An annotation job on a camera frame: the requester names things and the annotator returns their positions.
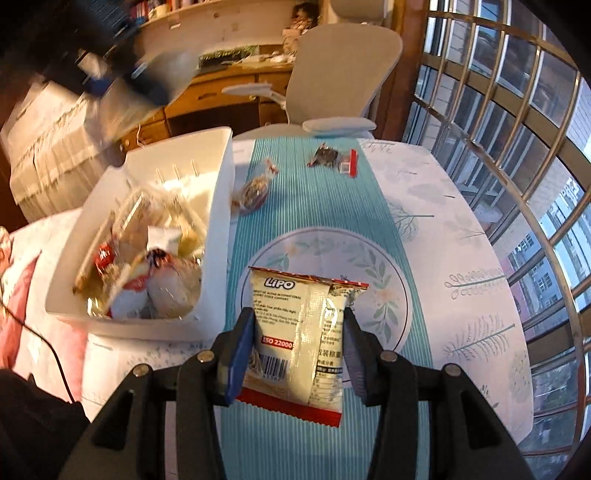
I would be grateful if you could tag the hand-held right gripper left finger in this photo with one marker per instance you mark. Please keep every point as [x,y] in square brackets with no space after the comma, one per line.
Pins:
[235,360]

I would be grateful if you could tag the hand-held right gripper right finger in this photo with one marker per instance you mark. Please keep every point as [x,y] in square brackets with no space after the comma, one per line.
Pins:
[355,364]

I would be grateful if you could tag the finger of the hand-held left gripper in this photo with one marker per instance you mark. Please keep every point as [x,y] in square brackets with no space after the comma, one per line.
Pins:
[94,85]
[143,81]

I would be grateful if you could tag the silvery snack packet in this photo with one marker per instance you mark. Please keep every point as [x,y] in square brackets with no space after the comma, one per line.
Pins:
[178,67]

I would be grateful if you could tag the white red-edged biscuit packet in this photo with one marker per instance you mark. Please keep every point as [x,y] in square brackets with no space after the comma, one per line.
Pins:
[286,323]

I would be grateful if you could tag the clear packet of square biscuits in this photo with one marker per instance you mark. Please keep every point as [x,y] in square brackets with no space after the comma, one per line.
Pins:
[190,240]

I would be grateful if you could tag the white and brown bread packet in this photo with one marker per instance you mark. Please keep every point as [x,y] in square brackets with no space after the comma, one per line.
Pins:
[138,217]

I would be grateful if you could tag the white plastic tray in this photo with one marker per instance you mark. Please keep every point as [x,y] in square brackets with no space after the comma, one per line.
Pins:
[217,207]

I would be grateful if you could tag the wooden desk with drawers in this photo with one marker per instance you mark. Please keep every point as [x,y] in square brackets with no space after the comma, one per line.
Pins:
[207,97]

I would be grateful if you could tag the row of books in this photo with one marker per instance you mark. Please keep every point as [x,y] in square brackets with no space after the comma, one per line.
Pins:
[150,9]

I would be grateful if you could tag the white lace cover cloth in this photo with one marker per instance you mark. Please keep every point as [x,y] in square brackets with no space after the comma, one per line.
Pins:
[51,152]

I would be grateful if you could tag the green patterned board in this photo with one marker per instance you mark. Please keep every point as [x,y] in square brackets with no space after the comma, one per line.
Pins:
[228,54]

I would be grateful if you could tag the wooden bookshelf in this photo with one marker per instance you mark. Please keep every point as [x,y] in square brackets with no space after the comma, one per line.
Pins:
[221,32]

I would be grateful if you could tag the white plate with leaf rim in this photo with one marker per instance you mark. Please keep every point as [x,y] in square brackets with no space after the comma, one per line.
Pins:
[323,258]

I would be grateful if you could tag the round puff in twisted wrap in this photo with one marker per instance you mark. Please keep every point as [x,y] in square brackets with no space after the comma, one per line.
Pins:
[253,193]

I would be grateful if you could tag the doll figure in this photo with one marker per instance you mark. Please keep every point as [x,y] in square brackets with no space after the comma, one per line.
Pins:
[300,23]

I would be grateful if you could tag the pink cartoon pillow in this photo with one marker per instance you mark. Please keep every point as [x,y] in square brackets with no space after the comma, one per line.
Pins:
[60,327]

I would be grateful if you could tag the small dark snack packet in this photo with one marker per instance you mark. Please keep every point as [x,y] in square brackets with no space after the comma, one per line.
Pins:
[325,156]

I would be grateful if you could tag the grey office chair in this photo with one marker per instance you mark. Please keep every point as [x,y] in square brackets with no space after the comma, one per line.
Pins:
[341,69]

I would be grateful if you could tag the small red and clear packet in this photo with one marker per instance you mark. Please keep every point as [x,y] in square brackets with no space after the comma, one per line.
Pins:
[349,161]

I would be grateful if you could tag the person's black garment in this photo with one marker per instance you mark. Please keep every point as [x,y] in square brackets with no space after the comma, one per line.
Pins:
[37,429]

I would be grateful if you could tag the metal window grille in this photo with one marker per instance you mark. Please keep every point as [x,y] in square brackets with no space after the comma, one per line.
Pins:
[510,187]

